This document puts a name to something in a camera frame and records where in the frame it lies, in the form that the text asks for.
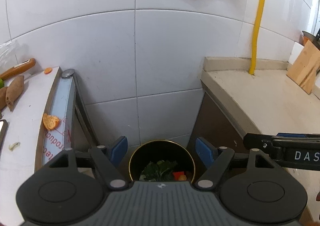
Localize red drink carton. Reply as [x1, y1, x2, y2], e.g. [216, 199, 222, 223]
[172, 172, 184, 181]

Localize large dark green leaves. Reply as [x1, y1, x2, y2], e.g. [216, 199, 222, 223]
[139, 160, 176, 182]

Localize black gold rim trash bin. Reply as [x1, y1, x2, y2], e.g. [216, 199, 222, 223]
[129, 140, 196, 183]

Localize wooden knife block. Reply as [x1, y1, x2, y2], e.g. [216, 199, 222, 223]
[286, 41, 319, 95]

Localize small orange scrap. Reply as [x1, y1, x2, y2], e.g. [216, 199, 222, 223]
[44, 68, 53, 75]

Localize small bowl on ledge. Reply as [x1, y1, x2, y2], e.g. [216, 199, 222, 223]
[302, 31, 315, 46]

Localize sweet potato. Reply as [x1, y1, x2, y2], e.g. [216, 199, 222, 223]
[5, 75, 24, 112]

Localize yellow gas pipe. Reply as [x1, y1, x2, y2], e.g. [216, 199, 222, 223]
[248, 0, 265, 75]

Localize black handled knife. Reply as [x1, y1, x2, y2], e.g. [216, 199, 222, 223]
[313, 29, 320, 45]

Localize wooden handled knife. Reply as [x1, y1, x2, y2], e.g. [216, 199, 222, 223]
[0, 58, 36, 81]

